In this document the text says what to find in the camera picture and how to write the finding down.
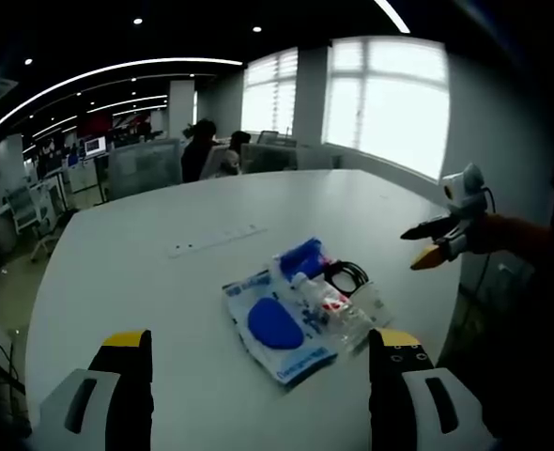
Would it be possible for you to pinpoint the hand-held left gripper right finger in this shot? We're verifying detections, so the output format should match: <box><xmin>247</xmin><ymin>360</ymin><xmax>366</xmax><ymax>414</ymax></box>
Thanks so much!
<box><xmin>367</xmin><ymin>327</ymin><xmax>494</xmax><ymax>451</ymax></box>

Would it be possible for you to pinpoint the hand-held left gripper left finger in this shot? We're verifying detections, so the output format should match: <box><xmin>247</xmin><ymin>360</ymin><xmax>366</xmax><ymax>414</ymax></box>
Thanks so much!
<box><xmin>38</xmin><ymin>329</ymin><xmax>155</xmax><ymax>451</ymax></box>

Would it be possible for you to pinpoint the clear plastic bag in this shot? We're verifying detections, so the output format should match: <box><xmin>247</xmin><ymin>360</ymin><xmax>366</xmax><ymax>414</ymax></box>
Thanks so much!
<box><xmin>346</xmin><ymin>280</ymin><xmax>394</xmax><ymax>329</ymax></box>

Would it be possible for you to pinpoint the black cable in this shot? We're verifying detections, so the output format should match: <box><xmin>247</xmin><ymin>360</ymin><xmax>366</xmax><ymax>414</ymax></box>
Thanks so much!
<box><xmin>324</xmin><ymin>260</ymin><xmax>370</xmax><ymax>298</ymax></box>

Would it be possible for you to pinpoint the blue roll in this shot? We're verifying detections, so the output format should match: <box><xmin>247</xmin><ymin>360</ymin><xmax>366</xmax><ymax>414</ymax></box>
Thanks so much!
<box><xmin>271</xmin><ymin>237</ymin><xmax>331</xmax><ymax>283</ymax></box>

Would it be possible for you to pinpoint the blue and white wipes packet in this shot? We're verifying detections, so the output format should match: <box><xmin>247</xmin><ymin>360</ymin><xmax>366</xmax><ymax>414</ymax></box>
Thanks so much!
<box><xmin>222</xmin><ymin>267</ymin><xmax>338</xmax><ymax>387</ymax></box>

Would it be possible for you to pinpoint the white table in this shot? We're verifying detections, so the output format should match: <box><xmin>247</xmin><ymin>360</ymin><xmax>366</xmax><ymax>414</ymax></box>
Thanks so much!
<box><xmin>24</xmin><ymin>167</ymin><xmax>462</xmax><ymax>451</ymax></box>

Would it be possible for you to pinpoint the window with white blinds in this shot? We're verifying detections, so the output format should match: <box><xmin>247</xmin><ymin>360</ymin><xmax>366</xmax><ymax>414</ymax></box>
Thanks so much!
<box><xmin>240</xmin><ymin>46</ymin><xmax>300</xmax><ymax>135</ymax></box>
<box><xmin>324</xmin><ymin>36</ymin><xmax>451</xmax><ymax>181</ymax></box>

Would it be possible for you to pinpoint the white table socket strip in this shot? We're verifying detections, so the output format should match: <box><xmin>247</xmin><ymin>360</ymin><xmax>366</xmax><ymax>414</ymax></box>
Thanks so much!
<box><xmin>167</xmin><ymin>224</ymin><xmax>269</xmax><ymax>258</ymax></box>

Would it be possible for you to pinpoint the grey desk partition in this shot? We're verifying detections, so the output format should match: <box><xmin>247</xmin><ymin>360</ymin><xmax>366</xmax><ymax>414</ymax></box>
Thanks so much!
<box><xmin>239</xmin><ymin>142</ymin><xmax>299</xmax><ymax>174</ymax></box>
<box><xmin>106</xmin><ymin>137</ymin><xmax>182</xmax><ymax>202</ymax></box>

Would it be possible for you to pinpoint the white office chair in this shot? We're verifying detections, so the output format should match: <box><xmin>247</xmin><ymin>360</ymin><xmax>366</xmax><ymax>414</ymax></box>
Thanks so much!
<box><xmin>5</xmin><ymin>185</ymin><xmax>55</xmax><ymax>262</ymax></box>

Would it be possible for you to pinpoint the computer monitor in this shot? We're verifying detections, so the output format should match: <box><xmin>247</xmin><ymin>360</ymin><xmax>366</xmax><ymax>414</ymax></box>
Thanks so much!
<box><xmin>84</xmin><ymin>136</ymin><xmax>107</xmax><ymax>158</ymax></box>

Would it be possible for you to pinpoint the curved ceiling light strip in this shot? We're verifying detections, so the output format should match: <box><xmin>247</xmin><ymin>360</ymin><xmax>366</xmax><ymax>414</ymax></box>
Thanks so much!
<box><xmin>0</xmin><ymin>56</ymin><xmax>244</xmax><ymax>149</ymax></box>

